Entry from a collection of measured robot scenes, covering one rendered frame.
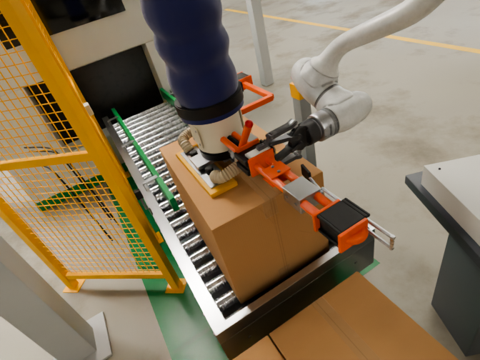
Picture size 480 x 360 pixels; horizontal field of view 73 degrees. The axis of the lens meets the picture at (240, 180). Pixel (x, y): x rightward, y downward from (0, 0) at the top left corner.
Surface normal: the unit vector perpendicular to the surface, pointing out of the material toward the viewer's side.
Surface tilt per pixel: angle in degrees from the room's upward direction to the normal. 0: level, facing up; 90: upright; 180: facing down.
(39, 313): 90
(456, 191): 3
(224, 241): 90
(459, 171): 3
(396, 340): 0
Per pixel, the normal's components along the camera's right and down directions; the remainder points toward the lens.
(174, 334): -0.22, -0.77
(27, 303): 0.48, 0.45
